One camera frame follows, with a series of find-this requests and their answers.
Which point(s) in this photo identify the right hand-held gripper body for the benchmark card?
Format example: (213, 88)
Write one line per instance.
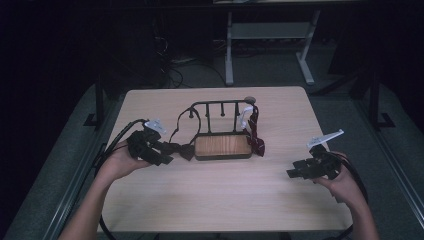
(325, 163)

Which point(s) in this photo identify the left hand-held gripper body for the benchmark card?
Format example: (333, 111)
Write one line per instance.
(143, 143)

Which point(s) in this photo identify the black hook rack wooden tray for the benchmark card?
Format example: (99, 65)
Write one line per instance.
(222, 145)

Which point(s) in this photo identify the person's left hand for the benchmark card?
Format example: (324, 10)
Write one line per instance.
(120, 163)

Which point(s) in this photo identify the person's right hand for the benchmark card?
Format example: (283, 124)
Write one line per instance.
(346, 186)

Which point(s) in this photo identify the black metal stand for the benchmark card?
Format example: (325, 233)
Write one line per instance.
(374, 100)
(99, 100)

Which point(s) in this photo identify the grey metal rail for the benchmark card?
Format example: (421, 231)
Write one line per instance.
(390, 156)
(66, 200)

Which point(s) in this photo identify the white metal desk frame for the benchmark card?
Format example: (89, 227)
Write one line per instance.
(266, 30)

